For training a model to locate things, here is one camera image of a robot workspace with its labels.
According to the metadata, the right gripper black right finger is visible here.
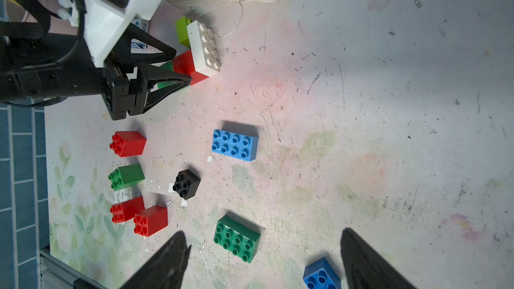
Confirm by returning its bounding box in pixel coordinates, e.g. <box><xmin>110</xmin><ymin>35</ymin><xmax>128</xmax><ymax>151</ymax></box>
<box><xmin>340</xmin><ymin>227</ymin><xmax>416</xmax><ymax>289</ymax></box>

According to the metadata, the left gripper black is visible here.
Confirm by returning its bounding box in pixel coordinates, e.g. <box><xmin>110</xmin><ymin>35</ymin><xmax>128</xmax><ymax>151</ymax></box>
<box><xmin>1</xmin><ymin>24</ymin><xmax>191</xmax><ymax>120</ymax></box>

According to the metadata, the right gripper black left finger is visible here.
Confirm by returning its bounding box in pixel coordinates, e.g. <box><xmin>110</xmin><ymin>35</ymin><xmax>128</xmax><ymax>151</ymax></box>
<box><xmin>121</xmin><ymin>231</ymin><xmax>191</xmax><ymax>288</ymax></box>

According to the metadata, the green lego brick back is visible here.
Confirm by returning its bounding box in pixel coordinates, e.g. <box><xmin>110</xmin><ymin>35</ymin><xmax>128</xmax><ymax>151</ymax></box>
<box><xmin>157</xmin><ymin>61</ymin><xmax>191</xmax><ymax>90</ymax></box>

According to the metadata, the blue small lego brick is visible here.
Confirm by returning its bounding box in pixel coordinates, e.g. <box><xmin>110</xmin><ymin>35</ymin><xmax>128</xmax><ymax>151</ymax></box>
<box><xmin>303</xmin><ymin>258</ymin><xmax>341</xmax><ymax>289</ymax></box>

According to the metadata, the red lego brick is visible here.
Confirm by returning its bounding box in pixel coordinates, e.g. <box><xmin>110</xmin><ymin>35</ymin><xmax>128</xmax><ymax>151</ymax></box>
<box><xmin>172</xmin><ymin>50</ymin><xmax>208</xmax><ymax>86</ymax></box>
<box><xmin>133</xmin><ymin>206</ymin><xmax>168</xmax><ymax>237</ymax></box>
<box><xmin>110</xmin><ymin>196</ymin><xmax>145</xmax><ymax>223</ymax></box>
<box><xmin>109</xmin><ymin>131</ymin><xmax>147</xmax><ymax>157</ymax></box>

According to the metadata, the lime green lego brick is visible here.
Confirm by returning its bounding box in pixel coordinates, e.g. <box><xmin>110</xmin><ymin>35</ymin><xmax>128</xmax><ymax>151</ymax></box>
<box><xmin>175</xmin><ymin>16</ymin><xmax>192</xmax><ymax>48</ymax></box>

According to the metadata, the white long lego brick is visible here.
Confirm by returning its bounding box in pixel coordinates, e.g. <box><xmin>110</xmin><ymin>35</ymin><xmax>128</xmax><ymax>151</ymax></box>
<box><xmin>187</xmin><ymin>21</ymin><xmax>220</xmax><ymax>77</ymax></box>

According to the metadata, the blue long lego brick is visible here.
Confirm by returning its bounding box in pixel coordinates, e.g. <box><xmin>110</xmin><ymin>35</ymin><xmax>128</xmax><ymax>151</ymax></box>
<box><xmin>211</xmin><ymin>129</ymin><xmax>258</xmax><ymax>162</ymax></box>

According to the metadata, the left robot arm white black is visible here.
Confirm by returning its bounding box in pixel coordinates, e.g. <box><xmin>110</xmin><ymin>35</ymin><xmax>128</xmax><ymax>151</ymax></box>
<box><xmin>1</xmin><ymin>0</ymin><xmax>191</xmax><ymax>120</ymax></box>

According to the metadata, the green long lego brick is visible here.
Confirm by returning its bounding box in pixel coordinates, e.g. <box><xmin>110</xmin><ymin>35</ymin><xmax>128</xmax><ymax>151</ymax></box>
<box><xmin>214</xmin><ymin>215</ymin><xmax>260</xmax><ymax>264</ymax></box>

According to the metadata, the black lego brick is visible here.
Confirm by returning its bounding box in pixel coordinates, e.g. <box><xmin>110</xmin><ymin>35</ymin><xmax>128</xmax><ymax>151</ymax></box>
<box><xmin>173</xmin><ymin>170</ymin><xmax>201</xmax><ymax>200</ymax></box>

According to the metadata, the green lego brick left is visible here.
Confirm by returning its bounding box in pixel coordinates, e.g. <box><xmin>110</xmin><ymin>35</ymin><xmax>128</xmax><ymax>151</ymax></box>
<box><xmin>108</xmin><ymin>163</ymin><xmax>145</xmax><ymax>191</ymax></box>

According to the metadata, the white red pen box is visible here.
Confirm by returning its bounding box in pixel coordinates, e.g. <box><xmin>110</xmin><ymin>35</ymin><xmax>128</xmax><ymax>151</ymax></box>
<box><xmin>131</xmin><ymin>16</ymin><xmax>150</xmax><ymax>50</ymax></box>

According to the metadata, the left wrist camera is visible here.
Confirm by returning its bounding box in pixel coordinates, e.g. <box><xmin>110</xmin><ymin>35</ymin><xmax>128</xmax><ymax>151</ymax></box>
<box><xmin>58</xmin><ymin>0</ymin><xmax>162</xmax><ymax>68</ymax></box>

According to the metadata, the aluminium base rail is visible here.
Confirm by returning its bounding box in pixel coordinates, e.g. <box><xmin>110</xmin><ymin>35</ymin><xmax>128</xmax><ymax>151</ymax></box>
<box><xmin>40</xmin><ymin>247</ymin><xmax>105</xmax><ymax>289</ymax></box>

